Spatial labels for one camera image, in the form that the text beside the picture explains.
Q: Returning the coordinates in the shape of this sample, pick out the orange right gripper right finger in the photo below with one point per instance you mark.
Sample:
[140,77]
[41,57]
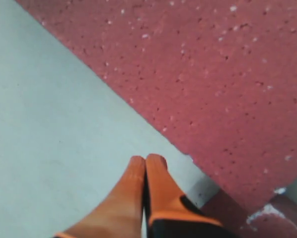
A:
[169,212]

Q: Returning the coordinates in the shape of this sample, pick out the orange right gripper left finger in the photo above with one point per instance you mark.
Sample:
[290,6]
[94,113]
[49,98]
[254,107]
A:
[120,214]

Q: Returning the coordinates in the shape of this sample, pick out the red brick with white chip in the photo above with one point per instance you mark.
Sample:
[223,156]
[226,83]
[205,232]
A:
[277,219]

